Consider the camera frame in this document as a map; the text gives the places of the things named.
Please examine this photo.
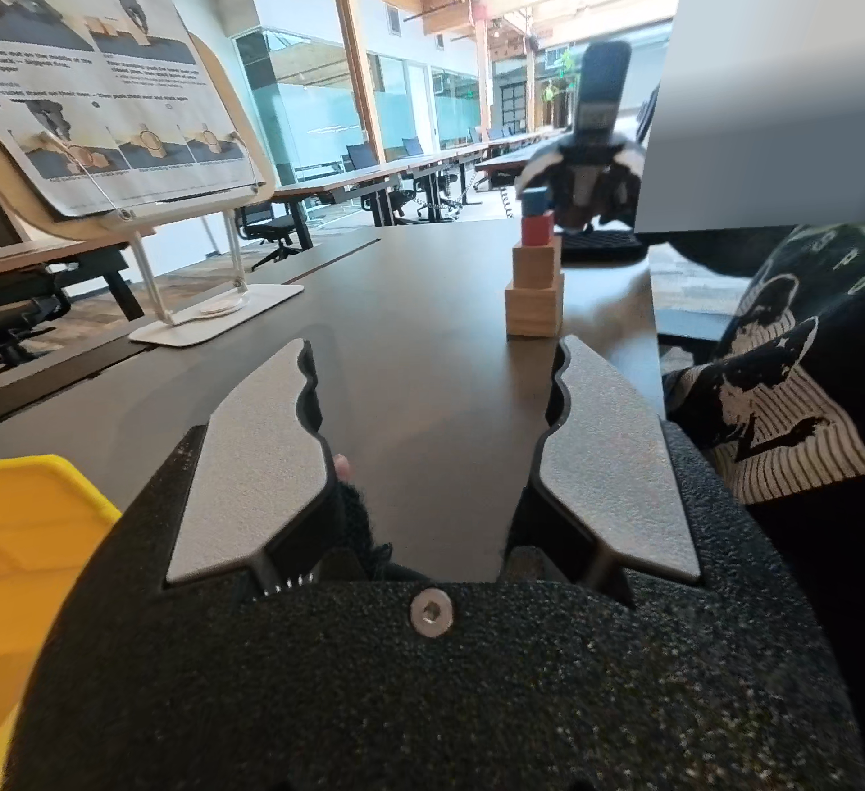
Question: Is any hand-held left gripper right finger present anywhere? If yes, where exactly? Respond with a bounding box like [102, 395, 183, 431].
[507, 335, 702, 585]

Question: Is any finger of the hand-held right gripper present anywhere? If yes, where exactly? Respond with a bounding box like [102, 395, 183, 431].
[517, 140, 571, 200]
[609, 143, 647, 222]

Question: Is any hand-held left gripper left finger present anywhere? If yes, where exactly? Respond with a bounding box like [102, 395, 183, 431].
[165, 339, 366, 589]

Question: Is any medium wooden cube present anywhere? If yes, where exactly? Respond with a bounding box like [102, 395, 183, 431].
[513, 237, 562, 291]

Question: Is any large wooden cube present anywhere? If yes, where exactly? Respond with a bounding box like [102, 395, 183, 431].
[506, 275, 565, 339]

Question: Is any black wrist rest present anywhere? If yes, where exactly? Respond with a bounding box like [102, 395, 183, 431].
[560, 231, 648, 265]

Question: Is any person's printed shirt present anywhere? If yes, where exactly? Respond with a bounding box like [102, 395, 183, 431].
[660, 224, 865, 511]

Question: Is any yellow plastic bin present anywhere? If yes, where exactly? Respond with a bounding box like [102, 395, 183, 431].
[0, 454, 123, 745]

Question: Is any black office chair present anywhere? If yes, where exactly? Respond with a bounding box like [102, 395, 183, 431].
[236, 202, 306, 269]
[0, 267, 71, 370]

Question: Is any white instruction sheet stand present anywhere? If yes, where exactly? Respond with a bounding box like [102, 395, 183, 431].
[0, 32, 279, 246]

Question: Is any long wooden office table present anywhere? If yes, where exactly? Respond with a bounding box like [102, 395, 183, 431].
[0, 235, 147, 376]

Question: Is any printed instruction sheet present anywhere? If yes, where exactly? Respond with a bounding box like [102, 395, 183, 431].
[0, 0, 266, 219]

